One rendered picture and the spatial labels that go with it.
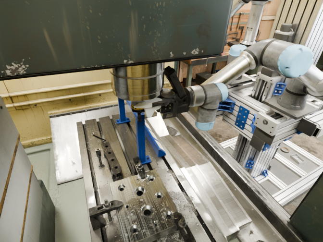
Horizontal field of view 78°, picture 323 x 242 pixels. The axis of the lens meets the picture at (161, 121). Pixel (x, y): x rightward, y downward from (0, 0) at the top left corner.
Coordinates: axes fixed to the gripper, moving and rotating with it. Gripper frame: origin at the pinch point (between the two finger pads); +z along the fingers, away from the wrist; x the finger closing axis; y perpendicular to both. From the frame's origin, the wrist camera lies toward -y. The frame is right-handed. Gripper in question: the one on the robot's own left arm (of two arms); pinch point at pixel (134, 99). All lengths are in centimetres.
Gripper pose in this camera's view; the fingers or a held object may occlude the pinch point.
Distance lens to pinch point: 64.1
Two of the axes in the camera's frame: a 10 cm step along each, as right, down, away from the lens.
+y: -0.5, 8.3, 5.5
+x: -3.9, -5.3, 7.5
